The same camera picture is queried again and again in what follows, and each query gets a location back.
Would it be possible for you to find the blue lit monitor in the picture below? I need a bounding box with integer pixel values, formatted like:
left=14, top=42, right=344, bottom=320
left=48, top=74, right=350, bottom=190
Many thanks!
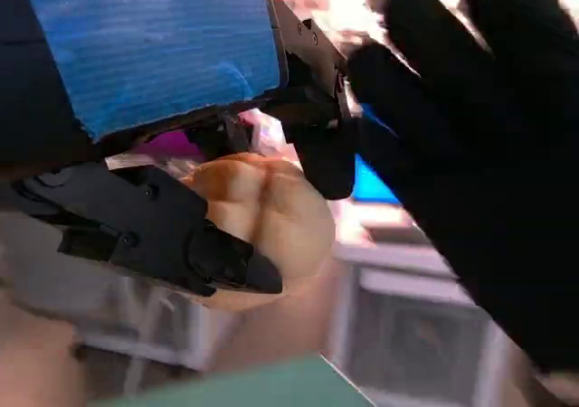
left=354, top=153, right=403, bottom=205

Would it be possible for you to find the white grilled appliance cabinet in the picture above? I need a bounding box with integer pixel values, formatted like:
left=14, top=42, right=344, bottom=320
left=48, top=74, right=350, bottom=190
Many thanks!
left=76, top=242, right=544, bottom=407

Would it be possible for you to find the green cutting mat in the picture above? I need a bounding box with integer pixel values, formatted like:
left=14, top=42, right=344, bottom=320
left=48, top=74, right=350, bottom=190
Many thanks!
left=90, top=352, right=376, bottom=407

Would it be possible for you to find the purple lit screen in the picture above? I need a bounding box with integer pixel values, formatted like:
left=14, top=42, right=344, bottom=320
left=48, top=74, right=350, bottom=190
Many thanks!
left=144, top=130, right=205, bottom=162

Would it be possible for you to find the toy bread bun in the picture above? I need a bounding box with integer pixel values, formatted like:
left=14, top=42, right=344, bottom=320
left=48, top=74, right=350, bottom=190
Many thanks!
left=180, top=151, right=337, bottom=311

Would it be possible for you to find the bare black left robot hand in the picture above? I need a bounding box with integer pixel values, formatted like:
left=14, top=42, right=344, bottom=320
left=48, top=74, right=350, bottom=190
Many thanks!
left=0, top=0, right=364, bottom=298

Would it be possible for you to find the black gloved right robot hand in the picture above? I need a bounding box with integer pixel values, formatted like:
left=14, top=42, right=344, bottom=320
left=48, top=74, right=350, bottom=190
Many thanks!
left=346, top=0, right=579, bottom=373

